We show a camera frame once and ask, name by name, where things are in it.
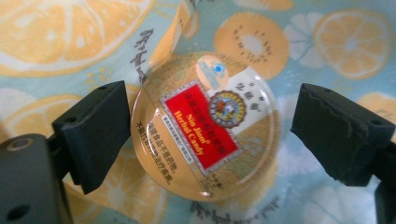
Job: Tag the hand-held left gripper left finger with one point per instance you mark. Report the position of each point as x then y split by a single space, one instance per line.
93 133

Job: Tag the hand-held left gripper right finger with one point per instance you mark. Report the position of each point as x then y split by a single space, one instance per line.
339 133

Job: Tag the round golden candy tin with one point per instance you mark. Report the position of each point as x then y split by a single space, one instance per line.
199 130

